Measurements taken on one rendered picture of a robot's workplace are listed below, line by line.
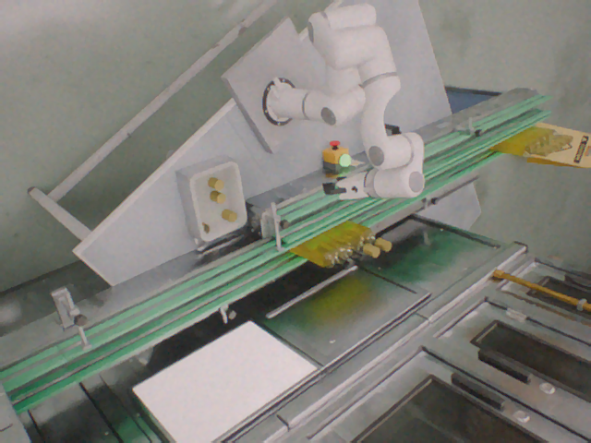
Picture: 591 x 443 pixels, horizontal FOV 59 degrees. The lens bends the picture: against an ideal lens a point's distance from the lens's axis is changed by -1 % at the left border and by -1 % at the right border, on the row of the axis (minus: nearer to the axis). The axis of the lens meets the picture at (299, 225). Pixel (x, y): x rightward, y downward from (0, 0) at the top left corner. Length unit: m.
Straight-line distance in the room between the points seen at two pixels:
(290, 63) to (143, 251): 0.77
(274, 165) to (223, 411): 0.87
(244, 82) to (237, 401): 0.94
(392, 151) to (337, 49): 0.26
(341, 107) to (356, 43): 0.34
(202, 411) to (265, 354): 0.25
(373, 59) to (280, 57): 0.59
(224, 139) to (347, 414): 0.91
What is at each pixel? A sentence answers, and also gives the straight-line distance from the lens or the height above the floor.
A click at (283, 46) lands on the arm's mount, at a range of 1.79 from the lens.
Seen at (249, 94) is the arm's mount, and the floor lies 0.78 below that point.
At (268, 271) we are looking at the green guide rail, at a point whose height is 0.93.
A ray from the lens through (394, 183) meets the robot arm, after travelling 1.23.
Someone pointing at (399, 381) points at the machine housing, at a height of 1.47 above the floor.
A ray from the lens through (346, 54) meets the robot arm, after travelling 1.23.
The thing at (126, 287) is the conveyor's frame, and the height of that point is 0.80.
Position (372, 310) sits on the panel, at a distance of 1.66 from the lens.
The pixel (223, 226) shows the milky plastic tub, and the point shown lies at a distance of 1.70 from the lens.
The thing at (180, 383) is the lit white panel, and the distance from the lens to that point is 1.51.
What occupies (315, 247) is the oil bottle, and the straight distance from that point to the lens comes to 1.70.
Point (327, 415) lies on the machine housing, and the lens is 1.38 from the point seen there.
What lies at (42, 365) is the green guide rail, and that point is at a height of 0.94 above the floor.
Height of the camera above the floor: 2.16
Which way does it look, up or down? 45 degrees down
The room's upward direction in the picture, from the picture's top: 113 degrees clockwise
